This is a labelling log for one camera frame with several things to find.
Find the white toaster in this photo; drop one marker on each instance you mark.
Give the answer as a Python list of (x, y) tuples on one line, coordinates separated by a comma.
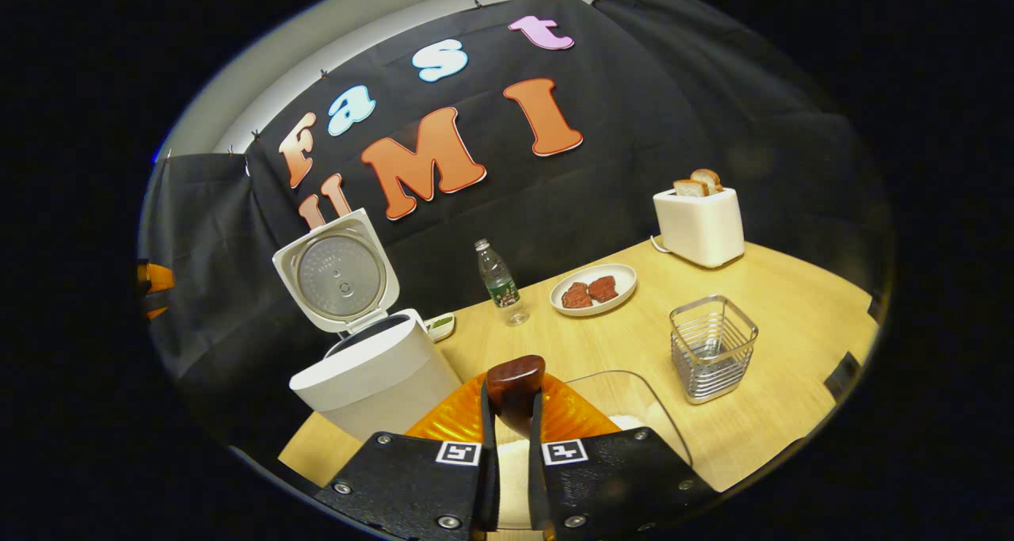
[(701, 228)]

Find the toast slice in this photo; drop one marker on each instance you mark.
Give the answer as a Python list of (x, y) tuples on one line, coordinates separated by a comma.
[(689, 188), (707, 179)]

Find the clear plastic water bottle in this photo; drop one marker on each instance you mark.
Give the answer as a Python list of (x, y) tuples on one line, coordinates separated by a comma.
[(499, 283)]

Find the white oval plate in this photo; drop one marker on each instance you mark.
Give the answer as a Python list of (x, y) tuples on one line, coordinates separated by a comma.
[(618, 276)]

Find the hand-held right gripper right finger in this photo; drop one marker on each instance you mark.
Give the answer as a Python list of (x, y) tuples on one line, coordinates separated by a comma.
[(537, 478)]

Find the small white dish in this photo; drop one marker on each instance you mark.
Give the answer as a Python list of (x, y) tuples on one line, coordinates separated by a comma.
[(440, 325)]

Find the red meat piece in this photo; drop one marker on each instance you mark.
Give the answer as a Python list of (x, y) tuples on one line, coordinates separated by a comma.
[(603, 287), (576, 295)]

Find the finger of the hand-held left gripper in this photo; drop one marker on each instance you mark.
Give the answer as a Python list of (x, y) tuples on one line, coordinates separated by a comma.
[(158, 280)]

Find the clear glass rice dish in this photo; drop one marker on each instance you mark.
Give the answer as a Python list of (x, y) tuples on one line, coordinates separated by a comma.
[(657, 422)]

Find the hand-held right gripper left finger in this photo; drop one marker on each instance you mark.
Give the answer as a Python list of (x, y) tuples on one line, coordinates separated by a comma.
[(489, 478)]

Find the white rice cooker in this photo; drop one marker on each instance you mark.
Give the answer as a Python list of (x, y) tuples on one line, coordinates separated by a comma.
[(372, 382)]

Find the small black block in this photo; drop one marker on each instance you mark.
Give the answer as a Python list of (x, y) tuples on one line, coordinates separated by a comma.
[(842, 376)]

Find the brown wooden spoon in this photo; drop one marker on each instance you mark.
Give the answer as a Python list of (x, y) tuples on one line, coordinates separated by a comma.
[(515, 382)]

